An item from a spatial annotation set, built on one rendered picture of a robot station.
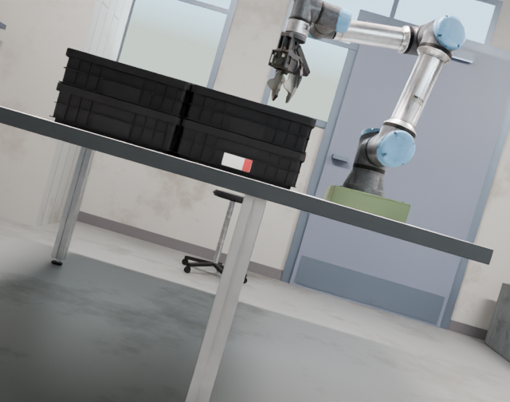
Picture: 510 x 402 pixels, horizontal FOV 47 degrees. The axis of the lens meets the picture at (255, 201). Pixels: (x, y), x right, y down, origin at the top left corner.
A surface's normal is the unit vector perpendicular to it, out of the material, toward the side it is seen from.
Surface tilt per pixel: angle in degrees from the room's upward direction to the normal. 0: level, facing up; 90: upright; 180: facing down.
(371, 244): 90
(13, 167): 90
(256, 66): 90
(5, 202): 90
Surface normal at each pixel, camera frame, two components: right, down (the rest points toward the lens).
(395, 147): 0.15, 0.18
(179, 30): -0.03, 0.03
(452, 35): 0.27, -0.05
